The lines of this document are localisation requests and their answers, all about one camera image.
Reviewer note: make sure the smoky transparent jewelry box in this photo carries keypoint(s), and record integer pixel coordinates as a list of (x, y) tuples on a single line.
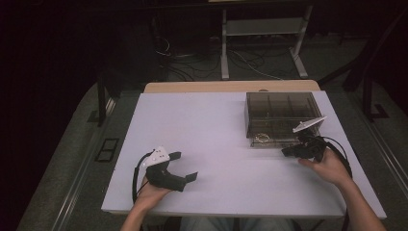
[(279, 107)]

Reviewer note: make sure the black stand with foot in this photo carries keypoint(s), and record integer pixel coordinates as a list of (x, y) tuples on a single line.
[(369, 96), (102, 102)]

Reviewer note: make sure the wooden table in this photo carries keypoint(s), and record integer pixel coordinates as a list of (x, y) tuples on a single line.
[(224, 86)]

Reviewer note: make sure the person's legs in jeans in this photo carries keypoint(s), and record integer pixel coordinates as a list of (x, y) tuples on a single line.
[(224, 224)]

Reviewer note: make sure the grey metal stand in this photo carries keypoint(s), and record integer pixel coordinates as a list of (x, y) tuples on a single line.
[(263, 27)]

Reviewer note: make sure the smoky transparent box drawer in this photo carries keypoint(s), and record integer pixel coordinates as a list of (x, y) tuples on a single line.
[(272, 142)]

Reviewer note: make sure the metal floor rail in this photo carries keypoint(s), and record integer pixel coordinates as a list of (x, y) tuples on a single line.
[(381, 144), (80, 173)]

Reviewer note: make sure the white table board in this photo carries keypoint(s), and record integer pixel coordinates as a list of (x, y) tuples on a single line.
[(231, 179)]

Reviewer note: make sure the person's right hand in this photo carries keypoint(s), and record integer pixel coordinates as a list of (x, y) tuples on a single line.
[(330, 168)]

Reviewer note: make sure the person's left hand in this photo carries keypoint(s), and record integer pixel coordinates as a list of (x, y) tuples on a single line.
[(150, 195)]

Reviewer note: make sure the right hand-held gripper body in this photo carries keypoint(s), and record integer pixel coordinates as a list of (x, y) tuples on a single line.
[(311, 146)]

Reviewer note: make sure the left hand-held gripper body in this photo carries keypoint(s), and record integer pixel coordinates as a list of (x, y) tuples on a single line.
[(163, 178)]

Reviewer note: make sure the black floor outlet frame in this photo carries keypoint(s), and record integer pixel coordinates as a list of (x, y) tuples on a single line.
[(107, 149)]

